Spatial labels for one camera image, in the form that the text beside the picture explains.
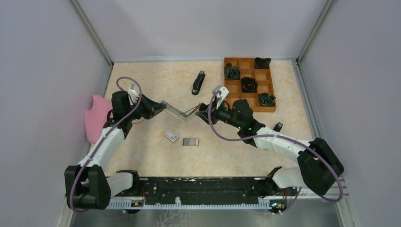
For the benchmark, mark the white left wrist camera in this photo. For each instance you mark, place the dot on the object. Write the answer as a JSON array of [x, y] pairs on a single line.
[[134, 91]]

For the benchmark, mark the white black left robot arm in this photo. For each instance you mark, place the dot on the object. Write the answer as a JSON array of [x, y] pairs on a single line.
[[87, 186]]

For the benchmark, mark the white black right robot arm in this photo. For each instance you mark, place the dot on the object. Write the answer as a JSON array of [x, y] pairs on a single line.
[[318, 167]]

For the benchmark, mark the dark rolled sock back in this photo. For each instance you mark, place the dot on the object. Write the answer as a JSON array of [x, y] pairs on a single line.
[[262, 63]]

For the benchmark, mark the green camouflage rolled sock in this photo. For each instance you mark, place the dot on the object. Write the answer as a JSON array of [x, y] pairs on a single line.
[[231, 72]]

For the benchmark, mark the staple box tray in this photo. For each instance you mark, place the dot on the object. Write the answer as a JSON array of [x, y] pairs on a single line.
[[191, 142]]

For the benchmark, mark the black stapler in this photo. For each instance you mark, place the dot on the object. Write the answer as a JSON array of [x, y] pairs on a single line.
[[198, 83]]

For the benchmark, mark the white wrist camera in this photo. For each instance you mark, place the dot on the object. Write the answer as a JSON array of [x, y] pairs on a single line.
[[134, 91], [219, 94]]

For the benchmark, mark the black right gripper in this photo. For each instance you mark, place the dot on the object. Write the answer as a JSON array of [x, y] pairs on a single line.
[[214, 112]]

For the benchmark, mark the pink cloth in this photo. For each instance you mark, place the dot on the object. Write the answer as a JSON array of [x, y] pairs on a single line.
[[96, 117]]

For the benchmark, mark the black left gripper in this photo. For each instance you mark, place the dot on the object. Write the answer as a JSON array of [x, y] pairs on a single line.
[[152, 107]]

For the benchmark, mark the wooden compartment tray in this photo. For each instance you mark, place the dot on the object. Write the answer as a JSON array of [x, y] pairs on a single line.
[[263, 77]]

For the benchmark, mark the grey silver stapler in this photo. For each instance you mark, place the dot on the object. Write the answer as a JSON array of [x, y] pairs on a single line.
[[183, 116]]

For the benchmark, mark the red white staple box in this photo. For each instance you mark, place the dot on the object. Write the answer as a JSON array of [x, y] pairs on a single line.
[[171, 136]]

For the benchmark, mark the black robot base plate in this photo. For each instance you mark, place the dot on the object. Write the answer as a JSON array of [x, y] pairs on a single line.
[[204, 193]]

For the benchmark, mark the blue green rolled sock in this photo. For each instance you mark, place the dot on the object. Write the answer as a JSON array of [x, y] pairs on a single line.
[[266, 99]]

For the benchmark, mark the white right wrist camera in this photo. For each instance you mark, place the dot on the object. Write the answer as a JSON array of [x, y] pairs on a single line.
[[219, 94]]

